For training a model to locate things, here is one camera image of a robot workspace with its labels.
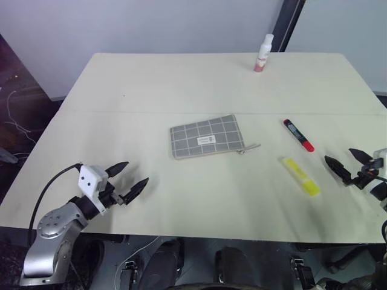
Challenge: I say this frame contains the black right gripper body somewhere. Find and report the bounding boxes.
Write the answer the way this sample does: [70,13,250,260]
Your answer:
[345,159,384,190]

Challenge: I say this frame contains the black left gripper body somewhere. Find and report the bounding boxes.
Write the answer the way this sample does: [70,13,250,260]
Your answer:
[98,177,126,210]

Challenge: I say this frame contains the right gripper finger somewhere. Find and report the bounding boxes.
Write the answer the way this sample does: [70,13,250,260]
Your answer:
[324,155,353,185]
[348,147,375,166]

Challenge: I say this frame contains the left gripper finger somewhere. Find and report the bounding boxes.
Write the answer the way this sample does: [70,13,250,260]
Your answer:
[105,161,130,178]
[122,177,150,207]

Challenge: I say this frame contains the grey checked pencil pouch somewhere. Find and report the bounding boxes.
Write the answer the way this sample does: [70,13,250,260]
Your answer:
[169,113,262,160]

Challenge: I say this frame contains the yellow highlighter pen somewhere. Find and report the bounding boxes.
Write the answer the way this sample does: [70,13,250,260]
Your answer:
[281,156,322,198]

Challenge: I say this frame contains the red and black marker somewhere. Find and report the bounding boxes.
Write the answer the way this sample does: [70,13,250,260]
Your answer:
[282,118,316,153]

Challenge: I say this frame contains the dark rounded shape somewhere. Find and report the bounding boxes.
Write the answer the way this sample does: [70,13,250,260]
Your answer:
[141,239,186,289]
[213,246,254,285]

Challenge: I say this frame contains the black block with white label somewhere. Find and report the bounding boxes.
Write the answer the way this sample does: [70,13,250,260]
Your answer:
[289,256,316,288]
[120,260,137,285]

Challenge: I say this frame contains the dark chair base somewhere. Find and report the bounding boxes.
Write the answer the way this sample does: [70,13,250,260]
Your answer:
[324,243,380,274]

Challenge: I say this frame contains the white and pink bottle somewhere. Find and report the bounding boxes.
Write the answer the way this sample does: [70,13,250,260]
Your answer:
[253,33,275,74]

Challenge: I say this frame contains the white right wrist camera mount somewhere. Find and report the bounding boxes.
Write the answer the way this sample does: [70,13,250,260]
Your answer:
[365,148,387,195]

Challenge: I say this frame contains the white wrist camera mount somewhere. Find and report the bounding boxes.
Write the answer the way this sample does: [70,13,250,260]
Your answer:
[365,148,387,195]
[77,164,108,214]

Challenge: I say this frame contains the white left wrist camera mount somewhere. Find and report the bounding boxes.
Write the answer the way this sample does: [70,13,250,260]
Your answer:
[77,164,108,214]

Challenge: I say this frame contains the thin white cable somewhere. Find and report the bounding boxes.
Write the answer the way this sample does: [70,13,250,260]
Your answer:
[115,236,160,274]

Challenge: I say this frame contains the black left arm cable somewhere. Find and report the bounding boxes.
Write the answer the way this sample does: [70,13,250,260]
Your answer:
[28,163,83,241]

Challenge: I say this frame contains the tangled white floor cable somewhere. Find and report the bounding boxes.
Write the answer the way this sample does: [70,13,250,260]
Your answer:
[4,89,36,161]

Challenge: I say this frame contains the dark vertical post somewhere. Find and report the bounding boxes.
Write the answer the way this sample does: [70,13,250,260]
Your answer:
[273,0,305,53]

